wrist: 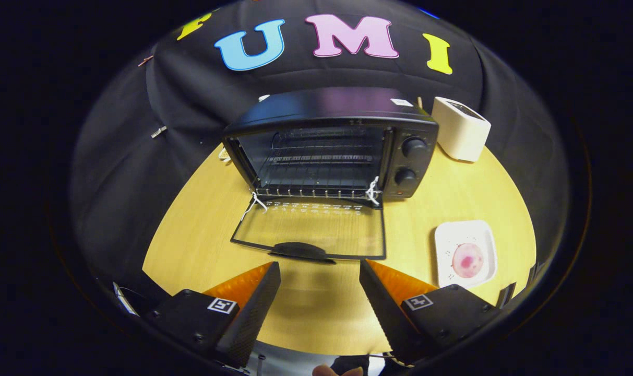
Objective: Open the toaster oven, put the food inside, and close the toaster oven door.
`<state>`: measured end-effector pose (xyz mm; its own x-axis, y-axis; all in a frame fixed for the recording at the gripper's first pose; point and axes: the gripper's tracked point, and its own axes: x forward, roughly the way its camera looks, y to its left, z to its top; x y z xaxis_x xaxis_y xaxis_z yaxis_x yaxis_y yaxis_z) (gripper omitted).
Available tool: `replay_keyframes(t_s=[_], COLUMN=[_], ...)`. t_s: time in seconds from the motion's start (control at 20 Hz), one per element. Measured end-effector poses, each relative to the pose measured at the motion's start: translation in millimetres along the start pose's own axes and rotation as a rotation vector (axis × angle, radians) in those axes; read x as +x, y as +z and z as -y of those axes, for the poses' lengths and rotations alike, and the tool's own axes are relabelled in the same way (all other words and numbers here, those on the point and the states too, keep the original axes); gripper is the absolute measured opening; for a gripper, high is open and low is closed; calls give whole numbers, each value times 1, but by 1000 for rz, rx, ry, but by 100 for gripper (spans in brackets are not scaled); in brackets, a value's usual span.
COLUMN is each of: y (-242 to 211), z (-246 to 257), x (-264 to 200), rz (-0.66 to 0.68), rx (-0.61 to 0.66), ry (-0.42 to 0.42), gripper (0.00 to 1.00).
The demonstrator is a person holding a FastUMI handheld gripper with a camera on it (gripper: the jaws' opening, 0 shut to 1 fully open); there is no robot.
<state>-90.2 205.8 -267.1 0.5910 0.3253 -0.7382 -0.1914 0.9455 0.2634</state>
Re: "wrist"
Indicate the white square plate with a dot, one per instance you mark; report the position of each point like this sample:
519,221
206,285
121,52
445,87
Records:
452,235

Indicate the black toaster oven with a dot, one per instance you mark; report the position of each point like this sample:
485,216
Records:
326,107

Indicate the small white dish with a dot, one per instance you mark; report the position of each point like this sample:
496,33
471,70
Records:
224,155

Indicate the white toaster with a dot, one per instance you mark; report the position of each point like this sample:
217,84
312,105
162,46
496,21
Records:
460,133

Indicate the pink round food slice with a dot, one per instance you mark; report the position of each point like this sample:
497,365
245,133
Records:
467,260

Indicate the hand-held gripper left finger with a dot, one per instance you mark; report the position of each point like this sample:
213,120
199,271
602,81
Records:
253,316

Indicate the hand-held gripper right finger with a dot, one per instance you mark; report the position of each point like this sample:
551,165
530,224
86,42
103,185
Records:
384,313

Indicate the black backdrop cloth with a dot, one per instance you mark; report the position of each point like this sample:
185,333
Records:
191,104

